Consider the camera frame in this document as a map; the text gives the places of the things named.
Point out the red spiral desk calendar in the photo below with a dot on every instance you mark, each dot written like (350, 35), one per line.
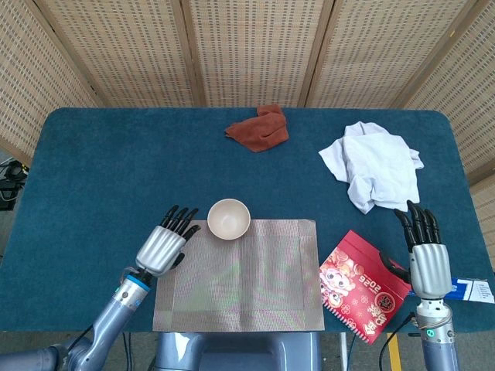
(359, 293)

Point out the crumpled white cloth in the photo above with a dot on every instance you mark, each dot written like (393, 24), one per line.
(381, 170)

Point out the rust brown cloth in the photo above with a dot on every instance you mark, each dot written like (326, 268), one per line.
(261, 129)

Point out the beige bowl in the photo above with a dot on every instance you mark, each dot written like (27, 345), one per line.
(229, 219)

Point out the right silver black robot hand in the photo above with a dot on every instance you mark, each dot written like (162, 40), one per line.
(431, 270)

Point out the yellow floor tape strip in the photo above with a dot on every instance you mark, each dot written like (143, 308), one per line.
(393, 353)

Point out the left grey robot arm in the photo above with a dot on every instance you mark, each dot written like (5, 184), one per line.
(100, 328)

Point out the bamboo folding screen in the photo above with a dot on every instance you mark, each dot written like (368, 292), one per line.
(251, 50)

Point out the grey blue robot torso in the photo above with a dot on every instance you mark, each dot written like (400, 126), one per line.
(239, 353)

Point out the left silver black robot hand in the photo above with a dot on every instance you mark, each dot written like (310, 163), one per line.
(160, 251)

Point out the silver woven placemat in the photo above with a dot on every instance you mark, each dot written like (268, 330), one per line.
(239, 282)

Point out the white table leg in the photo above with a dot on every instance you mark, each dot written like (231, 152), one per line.
(343, 351)

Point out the blue carpet table cover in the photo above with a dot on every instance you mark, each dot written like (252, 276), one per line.
(116, 174)

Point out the blue white toothpaste box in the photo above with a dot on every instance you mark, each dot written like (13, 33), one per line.
(472, 290)

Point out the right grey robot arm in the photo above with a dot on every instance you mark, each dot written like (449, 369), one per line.
(439, 340)

